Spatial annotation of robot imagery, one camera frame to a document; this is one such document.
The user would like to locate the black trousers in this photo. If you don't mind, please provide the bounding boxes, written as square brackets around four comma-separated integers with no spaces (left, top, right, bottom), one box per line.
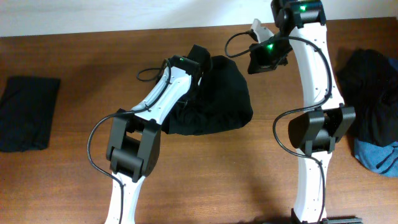
[162,55,253,136]

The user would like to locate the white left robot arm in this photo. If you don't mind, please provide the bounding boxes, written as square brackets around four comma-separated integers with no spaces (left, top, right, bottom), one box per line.
[106,45,211,223]

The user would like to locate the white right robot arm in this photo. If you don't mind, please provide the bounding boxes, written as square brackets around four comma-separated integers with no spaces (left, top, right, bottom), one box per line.
[248,0,362,223]

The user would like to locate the black garment right pile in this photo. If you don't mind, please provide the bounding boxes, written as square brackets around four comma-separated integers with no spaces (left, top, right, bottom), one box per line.
[336,49,397,147]

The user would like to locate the blue striped garment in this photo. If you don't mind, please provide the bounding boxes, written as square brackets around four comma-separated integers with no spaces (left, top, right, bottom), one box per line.
[353,55,398,178]

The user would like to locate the black folded garment left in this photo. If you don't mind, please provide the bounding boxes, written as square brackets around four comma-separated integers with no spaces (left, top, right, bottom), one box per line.
[1,76,61,152]

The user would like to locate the black base bracket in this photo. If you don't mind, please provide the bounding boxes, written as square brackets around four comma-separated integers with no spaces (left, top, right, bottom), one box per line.
[264,216,364,224]

